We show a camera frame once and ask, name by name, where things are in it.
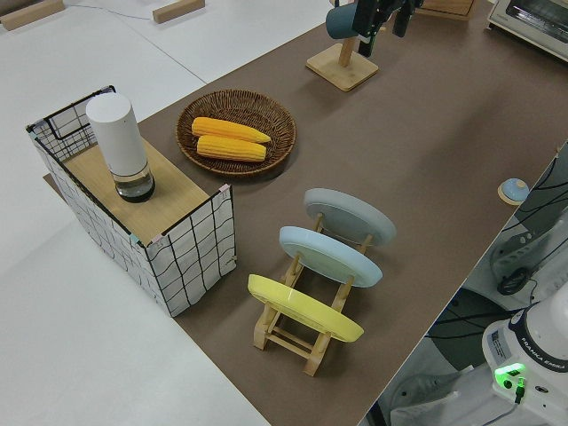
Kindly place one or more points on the white mounting bracket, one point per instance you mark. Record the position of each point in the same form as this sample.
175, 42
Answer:
426, 395

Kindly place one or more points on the white toaster oven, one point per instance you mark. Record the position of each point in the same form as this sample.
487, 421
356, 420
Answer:
532, 22

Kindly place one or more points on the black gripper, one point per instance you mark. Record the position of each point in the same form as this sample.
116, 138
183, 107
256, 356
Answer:
386, 3

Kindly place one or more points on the low wooden plate rack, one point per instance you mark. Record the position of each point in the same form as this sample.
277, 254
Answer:
314, 357

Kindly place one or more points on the yellow plate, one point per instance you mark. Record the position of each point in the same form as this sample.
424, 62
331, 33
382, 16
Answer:
302, 308

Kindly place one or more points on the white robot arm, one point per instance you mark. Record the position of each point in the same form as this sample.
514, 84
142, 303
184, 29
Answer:
539, 337

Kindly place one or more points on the yellow corn cob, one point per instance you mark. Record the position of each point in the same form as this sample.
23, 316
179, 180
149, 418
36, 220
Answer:
231, 129
231, 149

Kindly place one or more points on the white cylindrical bottle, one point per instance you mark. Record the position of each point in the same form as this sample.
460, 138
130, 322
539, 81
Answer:
117, 137

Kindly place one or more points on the brown wicker basket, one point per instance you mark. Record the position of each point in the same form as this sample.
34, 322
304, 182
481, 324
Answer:
235, 106

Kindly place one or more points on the blue call bell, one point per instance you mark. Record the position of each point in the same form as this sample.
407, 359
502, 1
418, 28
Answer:
515, 190

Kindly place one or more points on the wooden mug tree stand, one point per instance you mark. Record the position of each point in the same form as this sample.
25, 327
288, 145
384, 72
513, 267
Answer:
342, 71

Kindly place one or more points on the white grid cloth liner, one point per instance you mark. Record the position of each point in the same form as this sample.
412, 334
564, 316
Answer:
195, 262

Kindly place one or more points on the dark blue mug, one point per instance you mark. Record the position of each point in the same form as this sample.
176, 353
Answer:
341, 22

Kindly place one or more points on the light blue plate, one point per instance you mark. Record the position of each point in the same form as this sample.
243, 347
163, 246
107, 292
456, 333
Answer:
328, 255

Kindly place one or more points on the gray plate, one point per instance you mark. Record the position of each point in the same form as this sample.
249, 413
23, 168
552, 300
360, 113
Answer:
350, 217

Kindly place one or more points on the light wooden block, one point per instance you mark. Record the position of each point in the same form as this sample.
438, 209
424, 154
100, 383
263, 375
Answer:
177, 10
26, 15

